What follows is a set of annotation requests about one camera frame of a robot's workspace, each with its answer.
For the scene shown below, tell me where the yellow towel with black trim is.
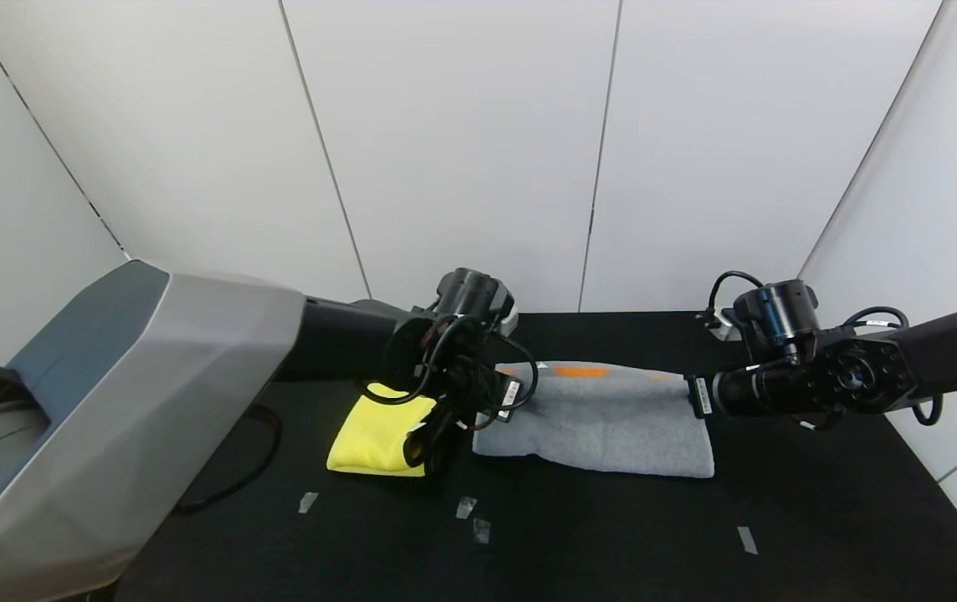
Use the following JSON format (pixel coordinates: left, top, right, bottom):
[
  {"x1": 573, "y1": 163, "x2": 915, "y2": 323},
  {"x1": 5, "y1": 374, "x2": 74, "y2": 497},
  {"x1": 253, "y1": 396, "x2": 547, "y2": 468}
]
[{"x1": 326, "y1": 381, "x2": 446, "y2": 477}]

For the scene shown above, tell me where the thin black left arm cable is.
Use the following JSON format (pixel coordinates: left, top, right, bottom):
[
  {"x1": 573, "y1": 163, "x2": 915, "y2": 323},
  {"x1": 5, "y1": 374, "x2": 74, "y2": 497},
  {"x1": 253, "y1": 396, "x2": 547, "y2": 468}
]
[{"x1": 361, "y1": 314, "x2": 540, "y2": 469}]

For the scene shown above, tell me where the grey towel with orange marks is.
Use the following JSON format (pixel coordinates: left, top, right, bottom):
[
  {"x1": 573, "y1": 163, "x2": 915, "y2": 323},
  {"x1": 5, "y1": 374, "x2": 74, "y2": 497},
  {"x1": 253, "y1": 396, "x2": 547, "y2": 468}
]
[{"x1": 473, "y1": 361, "x2": 715, "y2": 479}]

